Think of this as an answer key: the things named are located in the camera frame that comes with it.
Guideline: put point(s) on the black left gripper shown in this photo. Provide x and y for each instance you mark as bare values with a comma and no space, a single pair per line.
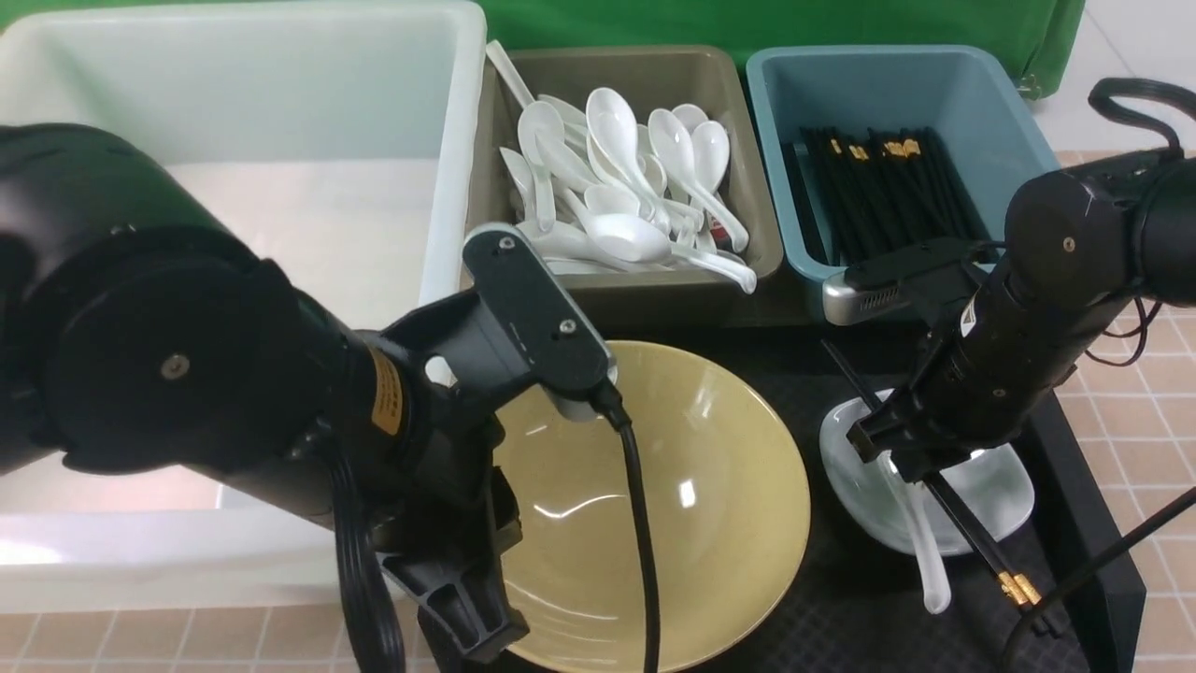
455,514

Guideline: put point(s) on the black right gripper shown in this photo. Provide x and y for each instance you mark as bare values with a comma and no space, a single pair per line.
945,410

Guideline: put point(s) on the white ceramic soup spoon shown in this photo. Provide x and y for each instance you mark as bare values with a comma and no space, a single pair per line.
932,572

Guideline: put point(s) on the black chopstick gold band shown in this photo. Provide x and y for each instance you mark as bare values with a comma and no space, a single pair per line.
873,402

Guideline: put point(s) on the yellow noodle bowl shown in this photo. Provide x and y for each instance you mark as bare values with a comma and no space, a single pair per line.
729,506

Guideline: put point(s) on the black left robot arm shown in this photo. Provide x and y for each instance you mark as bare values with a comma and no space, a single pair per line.
139,333

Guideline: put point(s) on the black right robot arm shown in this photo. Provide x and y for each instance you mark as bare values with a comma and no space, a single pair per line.
1079,245

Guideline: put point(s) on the white square sauce dish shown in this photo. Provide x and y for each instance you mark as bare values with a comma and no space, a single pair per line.
994,484

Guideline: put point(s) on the black serving tray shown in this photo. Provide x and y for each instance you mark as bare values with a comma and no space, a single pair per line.
853,606

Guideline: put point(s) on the pile of black chopsticks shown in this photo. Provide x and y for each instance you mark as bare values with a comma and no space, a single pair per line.
859,197

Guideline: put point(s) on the blue chopstick bin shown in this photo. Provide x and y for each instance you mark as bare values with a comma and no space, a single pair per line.
959,91

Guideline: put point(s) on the white spoon front of bin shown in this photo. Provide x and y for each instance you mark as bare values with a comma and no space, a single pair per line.
634,240

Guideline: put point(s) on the white spoon right side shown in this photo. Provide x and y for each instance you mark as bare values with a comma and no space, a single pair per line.
711,154

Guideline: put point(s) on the large white plastic tub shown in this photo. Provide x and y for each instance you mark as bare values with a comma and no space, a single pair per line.
336,138

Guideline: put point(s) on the white spoon left side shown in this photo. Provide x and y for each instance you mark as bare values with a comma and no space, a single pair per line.
539,124

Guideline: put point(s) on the green cloth backdrop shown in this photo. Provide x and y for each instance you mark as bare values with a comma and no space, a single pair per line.
1032,40

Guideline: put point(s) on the white spoon upright centre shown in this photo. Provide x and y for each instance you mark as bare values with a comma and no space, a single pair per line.
614,130

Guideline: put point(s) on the olive brown spoon bin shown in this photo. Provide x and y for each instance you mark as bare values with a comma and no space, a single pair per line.
665,76

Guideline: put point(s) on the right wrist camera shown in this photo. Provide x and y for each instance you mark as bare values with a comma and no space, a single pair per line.
897,276

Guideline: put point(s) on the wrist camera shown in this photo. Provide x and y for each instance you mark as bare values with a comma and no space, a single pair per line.
897,276
553,343

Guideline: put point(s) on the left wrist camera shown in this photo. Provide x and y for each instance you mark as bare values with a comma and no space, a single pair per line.
553,343

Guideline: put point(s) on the long white spoon handle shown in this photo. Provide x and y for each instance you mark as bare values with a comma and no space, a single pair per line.
508,72

